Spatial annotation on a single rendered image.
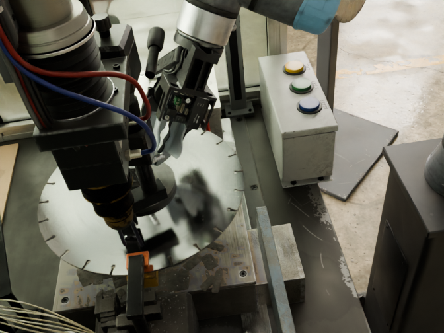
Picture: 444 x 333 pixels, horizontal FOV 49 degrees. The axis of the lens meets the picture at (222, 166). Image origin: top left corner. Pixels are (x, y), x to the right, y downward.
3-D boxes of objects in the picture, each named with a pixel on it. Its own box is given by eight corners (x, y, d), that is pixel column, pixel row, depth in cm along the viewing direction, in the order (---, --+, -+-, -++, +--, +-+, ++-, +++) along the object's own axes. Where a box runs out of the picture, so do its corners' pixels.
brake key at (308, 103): (296, 106, 100) (296, 98, 98) (316, 103, 100) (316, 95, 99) (301, 117, 97) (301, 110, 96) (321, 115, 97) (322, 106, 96)
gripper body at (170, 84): (154, 125, 67) (182, 41, 63) (145, 101, 75) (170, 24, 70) (205, 136, 70) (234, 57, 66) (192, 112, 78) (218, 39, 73)
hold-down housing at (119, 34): (126, 145, 67) (83, 5, 53) (161, 144, 67) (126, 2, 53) (119, 173, 63) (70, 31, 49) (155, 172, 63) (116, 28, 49)
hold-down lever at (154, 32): (118, 49, 62) (113, 29, 60) (167, 43, 62) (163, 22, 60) (115, 84, 56) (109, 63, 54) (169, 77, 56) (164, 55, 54)
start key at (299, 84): (289, 86, 105) (289, 78, 104) (308, 84, 105) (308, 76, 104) (294, 97, 102) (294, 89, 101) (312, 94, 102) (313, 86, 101)
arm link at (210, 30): (179, -6, 68) (231, 12, 72) (169, 26, 70) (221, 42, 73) (190, 6, 62) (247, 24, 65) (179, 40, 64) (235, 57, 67)
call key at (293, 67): (283, 69, 110) (283, 61, 109) (300, 67, 110) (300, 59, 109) (287, 78, 107) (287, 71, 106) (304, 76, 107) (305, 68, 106)
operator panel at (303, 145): (260, 109, 123) (258, 57, 113) (303, 103, 123) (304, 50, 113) (282, 188, 103) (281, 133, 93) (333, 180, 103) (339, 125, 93)
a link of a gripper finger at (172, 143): (158, 180, 74) (178, 125, 70) (152, 160, 79) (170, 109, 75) (178, 183, 75) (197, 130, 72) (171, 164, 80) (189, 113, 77)
